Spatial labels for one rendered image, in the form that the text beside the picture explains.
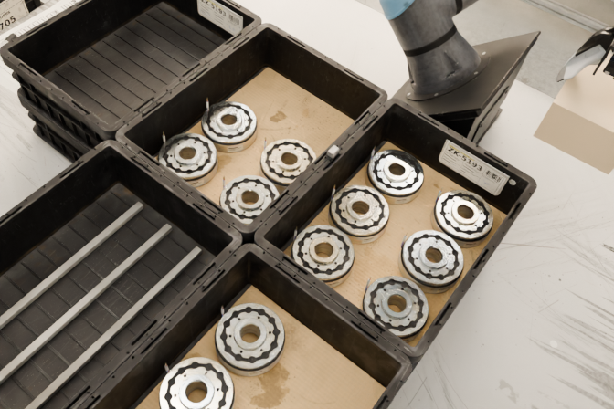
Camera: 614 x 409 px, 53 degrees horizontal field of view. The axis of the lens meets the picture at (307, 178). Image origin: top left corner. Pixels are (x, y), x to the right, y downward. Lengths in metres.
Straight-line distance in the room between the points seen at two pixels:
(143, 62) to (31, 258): 0.47
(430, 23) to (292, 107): 0.31
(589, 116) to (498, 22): 2.04
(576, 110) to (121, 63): 0.86
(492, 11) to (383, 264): 2.11
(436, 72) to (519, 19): 1.77
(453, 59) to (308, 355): 0.66
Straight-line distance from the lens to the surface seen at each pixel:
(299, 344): 0.97
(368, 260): 1.05
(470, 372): 1.15
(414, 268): 1.02
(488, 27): 2.92
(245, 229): 0.94
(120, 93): 1.27
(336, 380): 0.96
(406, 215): 1.11
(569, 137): 0.98
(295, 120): 1.21
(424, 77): 1.30
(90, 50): 1.37
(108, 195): 1.12
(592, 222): 1.41
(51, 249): 1.08
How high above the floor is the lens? 1.73
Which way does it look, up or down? 53 degrees down
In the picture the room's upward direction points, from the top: 8 degrees clockwise
